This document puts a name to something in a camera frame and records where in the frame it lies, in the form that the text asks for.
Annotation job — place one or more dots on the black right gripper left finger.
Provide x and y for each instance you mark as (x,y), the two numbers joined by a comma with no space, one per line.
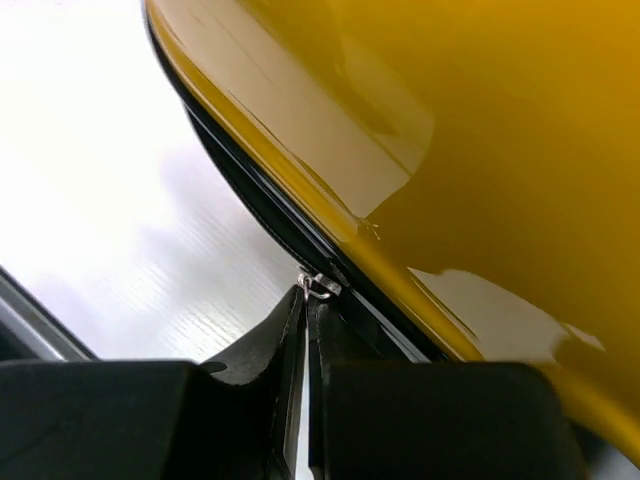
(235,416)

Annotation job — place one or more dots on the yellow hard-shell suitcase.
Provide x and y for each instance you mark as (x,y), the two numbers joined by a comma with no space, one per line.
(478,161)

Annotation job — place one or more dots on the metal table edge rail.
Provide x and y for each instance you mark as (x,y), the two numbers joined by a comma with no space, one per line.
(30,332)

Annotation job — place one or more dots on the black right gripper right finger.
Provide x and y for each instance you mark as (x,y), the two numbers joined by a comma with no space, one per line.
(378,417)

